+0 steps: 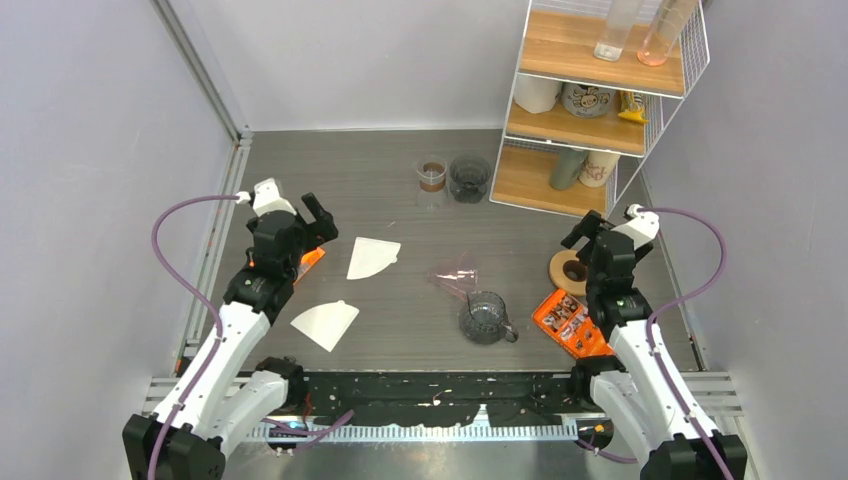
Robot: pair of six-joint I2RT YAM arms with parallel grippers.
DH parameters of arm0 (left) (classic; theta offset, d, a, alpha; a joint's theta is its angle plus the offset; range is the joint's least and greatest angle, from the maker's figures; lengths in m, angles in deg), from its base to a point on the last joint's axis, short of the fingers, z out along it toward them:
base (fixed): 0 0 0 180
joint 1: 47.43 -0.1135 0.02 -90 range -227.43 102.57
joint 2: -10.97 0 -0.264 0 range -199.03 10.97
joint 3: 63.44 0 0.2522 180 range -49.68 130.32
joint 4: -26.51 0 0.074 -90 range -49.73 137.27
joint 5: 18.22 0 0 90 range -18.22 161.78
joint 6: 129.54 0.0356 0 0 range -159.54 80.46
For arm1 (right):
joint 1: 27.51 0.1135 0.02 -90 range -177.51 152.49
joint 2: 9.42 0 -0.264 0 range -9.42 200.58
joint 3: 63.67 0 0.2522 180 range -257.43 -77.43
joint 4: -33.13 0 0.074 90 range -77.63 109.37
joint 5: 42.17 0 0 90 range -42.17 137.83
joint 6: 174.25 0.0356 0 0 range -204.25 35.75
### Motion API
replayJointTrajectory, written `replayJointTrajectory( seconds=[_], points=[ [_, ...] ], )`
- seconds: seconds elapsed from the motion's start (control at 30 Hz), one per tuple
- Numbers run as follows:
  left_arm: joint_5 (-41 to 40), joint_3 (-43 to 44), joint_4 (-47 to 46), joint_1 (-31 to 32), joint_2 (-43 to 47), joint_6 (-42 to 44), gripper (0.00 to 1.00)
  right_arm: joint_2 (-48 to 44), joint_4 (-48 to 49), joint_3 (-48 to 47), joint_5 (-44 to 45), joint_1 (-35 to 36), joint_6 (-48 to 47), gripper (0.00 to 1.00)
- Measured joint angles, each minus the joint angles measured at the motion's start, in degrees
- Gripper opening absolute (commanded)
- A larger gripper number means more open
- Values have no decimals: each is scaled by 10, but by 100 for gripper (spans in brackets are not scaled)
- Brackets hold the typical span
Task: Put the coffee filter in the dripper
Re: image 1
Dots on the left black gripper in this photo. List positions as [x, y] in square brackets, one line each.
[322, 228]

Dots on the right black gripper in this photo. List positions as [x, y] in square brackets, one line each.
[588, 228]

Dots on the white paper coffee filter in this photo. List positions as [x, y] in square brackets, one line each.
[371, 256]

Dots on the pink transparent plastic dripper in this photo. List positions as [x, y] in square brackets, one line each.
[457, 276]

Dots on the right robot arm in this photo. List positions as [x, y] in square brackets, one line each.
[638, 386]

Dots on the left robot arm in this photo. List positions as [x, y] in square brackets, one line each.
[192, 433]

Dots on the smoky grey plastic dripper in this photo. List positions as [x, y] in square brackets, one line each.
[469, 178]

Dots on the dark glass coffee server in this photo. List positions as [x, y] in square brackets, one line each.
[483, 319]

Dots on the orange snack packet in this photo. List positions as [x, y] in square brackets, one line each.
[308, 261]

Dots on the white printed paper cup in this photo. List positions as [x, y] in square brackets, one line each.
[597, 168]

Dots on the green grey cup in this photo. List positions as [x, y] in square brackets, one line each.
[567, 168]

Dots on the orange razor box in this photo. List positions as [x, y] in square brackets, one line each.
[565, 319]

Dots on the glass carafe brown collar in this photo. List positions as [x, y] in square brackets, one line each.
[431, 172]

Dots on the yellow snack packet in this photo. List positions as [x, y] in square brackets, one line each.
[633, 108]

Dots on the grey cartoon tin can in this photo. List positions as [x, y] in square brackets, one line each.
[586, 101]

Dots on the white paper roll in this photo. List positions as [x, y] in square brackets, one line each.
[536, 95]

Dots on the clear glass bottle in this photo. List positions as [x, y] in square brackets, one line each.
[620, 19]

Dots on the pink tinted glass bottle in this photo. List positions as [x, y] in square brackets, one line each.
[667, 25]

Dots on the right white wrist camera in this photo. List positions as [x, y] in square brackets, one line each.
[641, 225]

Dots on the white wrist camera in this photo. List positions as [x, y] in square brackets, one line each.
[265, 197]
[641, 225]

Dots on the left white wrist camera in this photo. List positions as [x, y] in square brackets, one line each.
[265, 197]

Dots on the white wire wooden shelf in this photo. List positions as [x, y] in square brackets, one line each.
[579, 128]

